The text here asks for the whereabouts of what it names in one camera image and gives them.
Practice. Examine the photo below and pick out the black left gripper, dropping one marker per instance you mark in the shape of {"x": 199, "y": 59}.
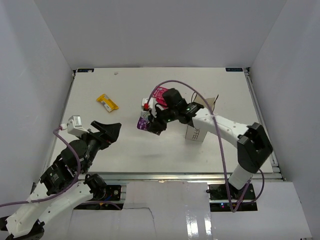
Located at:
{"x": 108, "y": 134}

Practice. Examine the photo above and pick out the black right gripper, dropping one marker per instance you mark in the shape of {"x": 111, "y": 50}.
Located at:
{"x": 153, "y": 126}

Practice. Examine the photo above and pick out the purple m&m packet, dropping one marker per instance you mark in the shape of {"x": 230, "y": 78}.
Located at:
{"x": 142, "y": 124}

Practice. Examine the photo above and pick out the yellow snack bar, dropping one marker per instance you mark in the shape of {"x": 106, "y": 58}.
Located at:
{"x": 108, "y": 104}

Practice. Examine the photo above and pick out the pink candy packet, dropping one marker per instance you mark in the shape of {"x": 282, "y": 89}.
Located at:
{"x": 158, "y": 92}

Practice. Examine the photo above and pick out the silver blue snack packet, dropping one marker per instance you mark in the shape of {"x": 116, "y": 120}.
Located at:
{"x": 145, "y": 114}

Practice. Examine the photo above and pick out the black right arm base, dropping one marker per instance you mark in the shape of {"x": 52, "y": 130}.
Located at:
{"x": 219, "y": 201}

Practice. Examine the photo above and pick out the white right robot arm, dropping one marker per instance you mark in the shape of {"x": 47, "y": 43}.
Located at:
{"x": 251, "y": 141}

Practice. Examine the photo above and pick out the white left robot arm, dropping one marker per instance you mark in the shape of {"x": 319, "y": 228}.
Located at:
{"x": 65, "y": 184}

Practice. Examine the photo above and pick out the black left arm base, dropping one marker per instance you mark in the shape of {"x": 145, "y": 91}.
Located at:
{"x": 112, "y": 193}

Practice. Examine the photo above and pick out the white coffee paper bag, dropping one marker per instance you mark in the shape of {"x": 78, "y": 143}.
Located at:
{"x": 194, "y": 133}

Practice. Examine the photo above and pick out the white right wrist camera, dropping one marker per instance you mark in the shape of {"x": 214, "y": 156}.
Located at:
{"x": 148, "y": 104}

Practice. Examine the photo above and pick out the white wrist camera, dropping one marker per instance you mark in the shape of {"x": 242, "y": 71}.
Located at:
{"x": 74, "y": 126}
{"x": 148, "y": 104}

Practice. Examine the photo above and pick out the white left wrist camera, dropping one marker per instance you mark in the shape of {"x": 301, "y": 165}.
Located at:
{"x": 74, "y": 126}

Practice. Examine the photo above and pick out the aluminium table front rail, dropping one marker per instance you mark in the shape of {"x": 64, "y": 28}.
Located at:
{"x": 161, "y": 176}

